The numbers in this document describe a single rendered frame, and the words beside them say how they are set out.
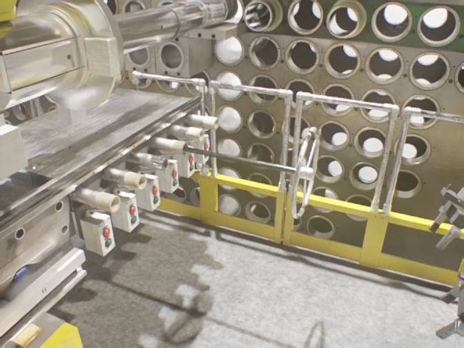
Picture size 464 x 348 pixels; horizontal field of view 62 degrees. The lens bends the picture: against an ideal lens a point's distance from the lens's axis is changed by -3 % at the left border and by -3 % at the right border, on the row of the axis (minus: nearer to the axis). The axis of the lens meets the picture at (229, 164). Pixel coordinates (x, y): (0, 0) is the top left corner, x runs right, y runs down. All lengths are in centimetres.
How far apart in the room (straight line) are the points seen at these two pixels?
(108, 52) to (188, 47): 180
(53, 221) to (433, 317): 192
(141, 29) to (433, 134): 219
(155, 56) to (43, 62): 199
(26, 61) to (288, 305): 176
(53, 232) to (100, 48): 75
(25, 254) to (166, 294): 101
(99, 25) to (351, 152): 234
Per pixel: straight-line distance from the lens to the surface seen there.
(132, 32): 142
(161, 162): 171
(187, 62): 291
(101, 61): 114
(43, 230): 156
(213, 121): 212
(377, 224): 241
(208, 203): 269
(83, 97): 128
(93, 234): 162
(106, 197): 149
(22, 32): 109
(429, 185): 320
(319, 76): 298
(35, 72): 109
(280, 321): 220
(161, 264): 252
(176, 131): 204
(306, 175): 166
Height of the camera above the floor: 166
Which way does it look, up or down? 28 degrees down
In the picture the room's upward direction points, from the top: straight up
